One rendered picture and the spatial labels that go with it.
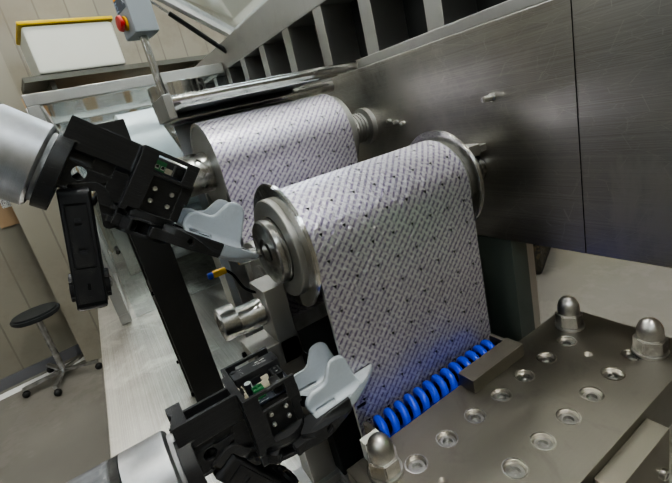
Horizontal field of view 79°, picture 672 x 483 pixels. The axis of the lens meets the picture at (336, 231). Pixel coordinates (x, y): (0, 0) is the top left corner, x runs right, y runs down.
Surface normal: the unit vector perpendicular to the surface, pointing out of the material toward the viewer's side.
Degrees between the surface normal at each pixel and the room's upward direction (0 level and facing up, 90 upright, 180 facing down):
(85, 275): 90
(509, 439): 0
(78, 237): 90
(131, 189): 90
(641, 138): 90
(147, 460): 26
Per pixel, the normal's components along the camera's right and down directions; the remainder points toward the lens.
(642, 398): -0.23, -0.93
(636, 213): -0.83, 0.34
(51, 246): 0.62, 0.09
